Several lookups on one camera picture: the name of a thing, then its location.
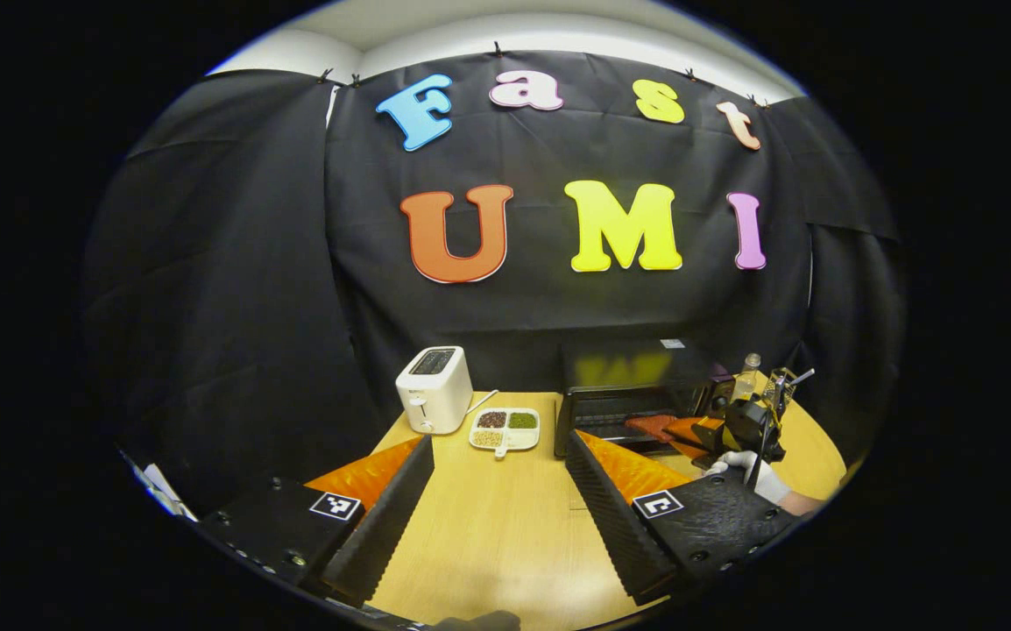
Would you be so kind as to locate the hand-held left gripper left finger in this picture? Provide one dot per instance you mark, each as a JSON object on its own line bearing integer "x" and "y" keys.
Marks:
{"x": 387, "y": 535}

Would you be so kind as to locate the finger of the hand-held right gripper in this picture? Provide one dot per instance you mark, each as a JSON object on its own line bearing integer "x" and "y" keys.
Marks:
{"x": 696, "y": 434}

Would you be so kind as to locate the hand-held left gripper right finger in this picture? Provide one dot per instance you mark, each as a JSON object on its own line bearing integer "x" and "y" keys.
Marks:
{"x": 615, "y": 526}

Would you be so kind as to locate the brown meat piece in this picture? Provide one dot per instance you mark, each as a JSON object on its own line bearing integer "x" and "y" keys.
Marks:
{"x": 653, "y": 427}

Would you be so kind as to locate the black electric oven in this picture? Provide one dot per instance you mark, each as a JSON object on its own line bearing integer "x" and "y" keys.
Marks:
{"x": 628, "y": 368}

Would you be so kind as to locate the clear glass bottle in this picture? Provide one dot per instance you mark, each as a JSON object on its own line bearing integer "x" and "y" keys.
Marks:
{"x": 745, "y": 381}

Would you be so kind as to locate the metal spoon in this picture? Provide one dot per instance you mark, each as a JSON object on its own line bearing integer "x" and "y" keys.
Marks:
{"x": 802, "y": 377}

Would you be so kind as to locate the white divided dish with beans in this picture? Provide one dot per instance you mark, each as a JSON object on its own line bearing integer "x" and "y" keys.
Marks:
{"x": 505, "y": 431}

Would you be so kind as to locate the white toaster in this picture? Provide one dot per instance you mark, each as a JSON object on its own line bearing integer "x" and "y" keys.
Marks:
{"x": 434, "y": 390}

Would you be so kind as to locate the black backdrop cloth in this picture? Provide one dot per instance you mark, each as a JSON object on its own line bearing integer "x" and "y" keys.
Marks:
{"x": 234, "y": 263}

